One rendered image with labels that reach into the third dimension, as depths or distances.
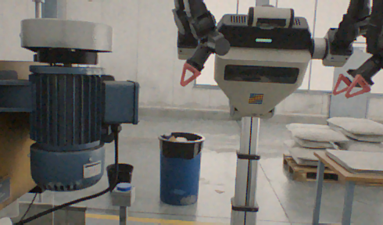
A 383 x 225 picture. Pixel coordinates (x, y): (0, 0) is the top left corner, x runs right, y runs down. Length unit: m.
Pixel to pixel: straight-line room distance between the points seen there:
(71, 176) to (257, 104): 1.00
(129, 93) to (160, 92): 8.42
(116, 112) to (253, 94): 0.87
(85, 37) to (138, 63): 8.56
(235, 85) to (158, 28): 7.81
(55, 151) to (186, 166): 2.60
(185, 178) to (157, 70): 6.10
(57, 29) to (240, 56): 0.85
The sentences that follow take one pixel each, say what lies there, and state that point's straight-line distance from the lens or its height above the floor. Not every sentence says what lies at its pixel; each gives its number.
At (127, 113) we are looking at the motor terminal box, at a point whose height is 1.24.
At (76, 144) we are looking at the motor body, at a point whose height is 1.18.
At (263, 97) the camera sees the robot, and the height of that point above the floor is 1.23.
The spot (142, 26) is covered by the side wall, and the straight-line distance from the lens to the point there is 9.24.
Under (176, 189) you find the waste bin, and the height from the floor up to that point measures 0.17.
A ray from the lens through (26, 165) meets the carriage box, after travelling 0.89.
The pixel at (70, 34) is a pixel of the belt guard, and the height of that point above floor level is 1.39.
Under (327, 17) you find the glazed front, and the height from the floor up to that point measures 2.81.
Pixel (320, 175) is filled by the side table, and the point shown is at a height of 0.58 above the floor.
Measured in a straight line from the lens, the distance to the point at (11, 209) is 1.27.
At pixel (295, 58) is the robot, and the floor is 1.40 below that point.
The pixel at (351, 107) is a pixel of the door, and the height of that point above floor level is 0.51.
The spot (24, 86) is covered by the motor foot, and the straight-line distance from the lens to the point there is 0.72.
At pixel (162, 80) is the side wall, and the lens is 9.09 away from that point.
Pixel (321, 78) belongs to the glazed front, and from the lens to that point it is 9.47.
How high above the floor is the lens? 1.34
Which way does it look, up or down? 7 degrees down
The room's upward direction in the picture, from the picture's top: 3 degrees clockwise
